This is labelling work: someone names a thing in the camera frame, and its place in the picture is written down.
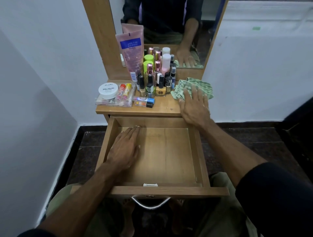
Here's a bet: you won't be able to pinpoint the white nail polish remover jar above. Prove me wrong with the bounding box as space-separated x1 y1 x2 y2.
98 82 119 100

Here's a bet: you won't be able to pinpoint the lime green bottle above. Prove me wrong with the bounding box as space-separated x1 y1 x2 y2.
143 60 154 74

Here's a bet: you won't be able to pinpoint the person's left foot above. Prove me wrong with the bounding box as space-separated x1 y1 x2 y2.
121 199 135 237

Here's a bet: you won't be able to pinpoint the dressing table mirror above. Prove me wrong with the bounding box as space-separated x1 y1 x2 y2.
109 0 227 69

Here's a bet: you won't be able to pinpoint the wooden dressing table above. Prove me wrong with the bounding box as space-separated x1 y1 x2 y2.
82 0 229 122

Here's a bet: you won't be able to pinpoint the pink spray bottle white cap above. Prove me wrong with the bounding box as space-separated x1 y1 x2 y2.
161 53 171 75

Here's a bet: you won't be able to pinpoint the person's black right sleeve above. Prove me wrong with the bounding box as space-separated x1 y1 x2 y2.
235 162 313 237

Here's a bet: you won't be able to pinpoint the person's black sleeve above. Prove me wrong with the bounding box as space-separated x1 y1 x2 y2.
235 162 313 237
17 228 57 237

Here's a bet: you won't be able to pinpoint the person's olive green trousers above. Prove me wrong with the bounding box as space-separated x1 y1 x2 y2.
45 172 260 237

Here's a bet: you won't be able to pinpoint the blue-capped lip balm tube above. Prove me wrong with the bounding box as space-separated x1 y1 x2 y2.
133 96 155 104

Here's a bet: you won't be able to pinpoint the person's left forearm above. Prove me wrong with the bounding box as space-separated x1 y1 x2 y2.
38 162 115 237

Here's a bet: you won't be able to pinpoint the wooden drawer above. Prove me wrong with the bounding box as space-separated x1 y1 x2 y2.
71 116 230 199

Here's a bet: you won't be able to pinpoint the person's black left sleeve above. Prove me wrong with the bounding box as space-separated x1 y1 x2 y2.
17 228 57 237

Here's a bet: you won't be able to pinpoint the yellow-capped lip balm tube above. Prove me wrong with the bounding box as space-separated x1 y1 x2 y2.
121 83 132 101

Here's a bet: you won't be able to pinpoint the red-capped lip balm tube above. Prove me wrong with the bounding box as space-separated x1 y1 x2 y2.
115 84 126 102

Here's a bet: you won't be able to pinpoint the silver polish bottle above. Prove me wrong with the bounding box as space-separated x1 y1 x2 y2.
146 74 155 99

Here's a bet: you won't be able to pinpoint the yellow square polish bottle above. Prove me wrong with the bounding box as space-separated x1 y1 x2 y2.
155 75 167 97

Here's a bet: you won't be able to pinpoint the person's left hand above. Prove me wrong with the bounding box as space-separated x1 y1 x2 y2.
105 126 141 171

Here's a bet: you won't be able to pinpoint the clear plastic compartment box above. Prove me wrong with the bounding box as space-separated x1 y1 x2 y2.
95 83 136 108

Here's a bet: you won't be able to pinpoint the person's right forearm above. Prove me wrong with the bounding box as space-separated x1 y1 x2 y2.
198 119 268 187

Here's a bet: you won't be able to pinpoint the pink cosmetic lotion tube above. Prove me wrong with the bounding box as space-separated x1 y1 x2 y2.
115 30 144 82

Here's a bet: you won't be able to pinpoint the person's right hand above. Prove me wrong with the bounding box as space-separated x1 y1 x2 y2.
178 85 211 127

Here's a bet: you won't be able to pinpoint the green striped cloth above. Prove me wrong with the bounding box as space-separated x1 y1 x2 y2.
170 77 214 101

